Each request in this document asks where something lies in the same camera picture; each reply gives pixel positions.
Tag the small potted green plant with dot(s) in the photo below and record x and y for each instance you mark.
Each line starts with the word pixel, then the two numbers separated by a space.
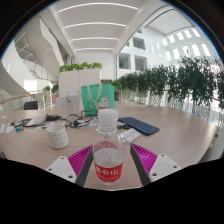
pixel 46 88
pixel 55 87

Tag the white power adapter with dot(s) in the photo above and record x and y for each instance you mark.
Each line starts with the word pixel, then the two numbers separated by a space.
pixel 2 129

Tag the small teal object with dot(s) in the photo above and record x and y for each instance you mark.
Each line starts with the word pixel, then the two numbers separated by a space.
pixel 19 128

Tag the dark blue keyboard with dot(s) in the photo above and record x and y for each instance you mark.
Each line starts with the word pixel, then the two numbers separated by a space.
pixel 140 126

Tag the row of green trees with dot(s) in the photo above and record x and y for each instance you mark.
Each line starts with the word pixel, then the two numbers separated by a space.
pixel 176 80

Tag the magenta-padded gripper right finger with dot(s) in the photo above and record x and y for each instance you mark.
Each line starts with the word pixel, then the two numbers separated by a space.
pixel 163 165

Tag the open notebook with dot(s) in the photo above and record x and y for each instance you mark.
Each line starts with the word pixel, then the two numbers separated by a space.
pixel 37 120

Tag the colourful sticker sheet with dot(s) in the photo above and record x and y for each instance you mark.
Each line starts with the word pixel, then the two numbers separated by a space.
pixel 41 127

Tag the white cabinet with plants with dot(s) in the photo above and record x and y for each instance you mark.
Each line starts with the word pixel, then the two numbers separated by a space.
pixel 80 81

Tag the clear shaker bottle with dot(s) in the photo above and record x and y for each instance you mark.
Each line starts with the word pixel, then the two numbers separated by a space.
pixel 71 101

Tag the black office chair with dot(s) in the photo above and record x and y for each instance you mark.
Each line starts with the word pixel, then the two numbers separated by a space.
pixel 30 105

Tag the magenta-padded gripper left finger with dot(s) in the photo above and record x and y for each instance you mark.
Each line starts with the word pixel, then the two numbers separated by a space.
pixel 61 166

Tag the white grid-pattern mug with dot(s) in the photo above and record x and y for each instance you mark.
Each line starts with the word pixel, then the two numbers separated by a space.
pixel 58 136

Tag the white blister pack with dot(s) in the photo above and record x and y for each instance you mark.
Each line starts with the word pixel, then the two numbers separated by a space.
pixel 131 135

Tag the clear red-labelled water bottle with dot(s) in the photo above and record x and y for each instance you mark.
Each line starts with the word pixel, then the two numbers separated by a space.
pixel 108 156

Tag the green tote bag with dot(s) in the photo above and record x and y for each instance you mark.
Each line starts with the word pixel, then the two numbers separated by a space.
pixel 93 96

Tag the black rectangular box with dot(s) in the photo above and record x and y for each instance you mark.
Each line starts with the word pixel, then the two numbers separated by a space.
pixel 53 117

